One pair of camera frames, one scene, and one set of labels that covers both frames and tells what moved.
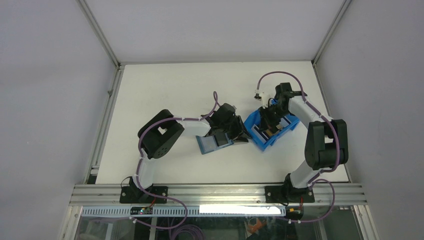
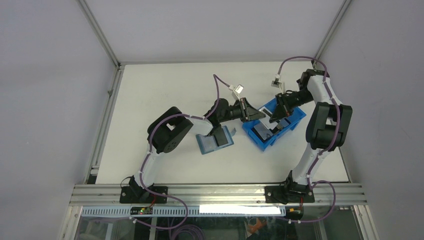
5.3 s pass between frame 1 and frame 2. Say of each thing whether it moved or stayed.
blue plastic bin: stayed
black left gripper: moved
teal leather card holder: stayed
